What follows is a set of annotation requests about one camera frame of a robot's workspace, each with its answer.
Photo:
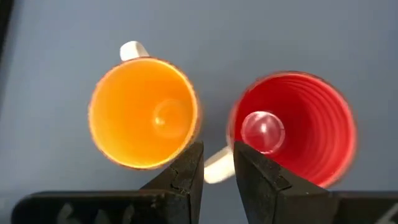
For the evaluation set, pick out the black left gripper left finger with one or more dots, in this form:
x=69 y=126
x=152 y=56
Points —
x=124 y=207

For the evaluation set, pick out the grey table mat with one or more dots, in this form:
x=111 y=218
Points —
x=280 y=37

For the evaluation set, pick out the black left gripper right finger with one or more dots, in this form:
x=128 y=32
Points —
x=280 y=205

